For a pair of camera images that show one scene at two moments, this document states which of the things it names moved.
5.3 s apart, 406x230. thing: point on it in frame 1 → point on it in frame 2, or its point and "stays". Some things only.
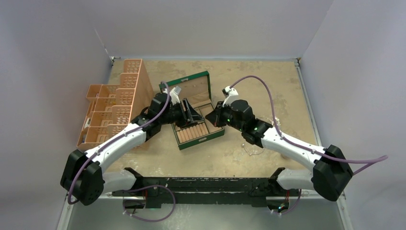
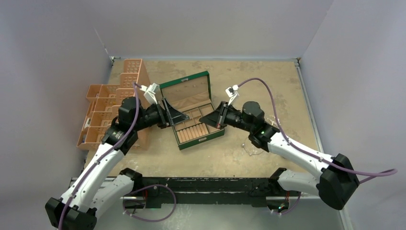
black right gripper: [215, 117] stays
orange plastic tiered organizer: [112, 107] stays
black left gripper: [189, 113] → [174, 116]
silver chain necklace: [243, 145] stays
